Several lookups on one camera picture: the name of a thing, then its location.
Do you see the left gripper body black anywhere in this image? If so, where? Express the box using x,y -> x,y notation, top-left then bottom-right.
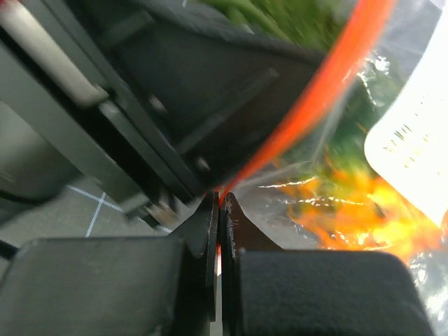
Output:
0,0 -> 197,232

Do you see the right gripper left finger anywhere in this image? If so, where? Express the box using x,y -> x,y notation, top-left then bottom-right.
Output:
1,192 -> 219,335

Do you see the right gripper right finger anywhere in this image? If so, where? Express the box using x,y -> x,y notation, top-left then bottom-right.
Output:
219,194 -> 434,335

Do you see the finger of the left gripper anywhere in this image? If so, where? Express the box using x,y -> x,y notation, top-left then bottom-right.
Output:
104,1 -> 325,190

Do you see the orange zipper clear bag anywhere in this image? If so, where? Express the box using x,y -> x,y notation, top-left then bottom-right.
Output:
240,1 -> 447,335

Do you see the orange toy pineapple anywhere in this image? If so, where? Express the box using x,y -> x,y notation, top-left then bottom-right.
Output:
211,1 -> 447,261

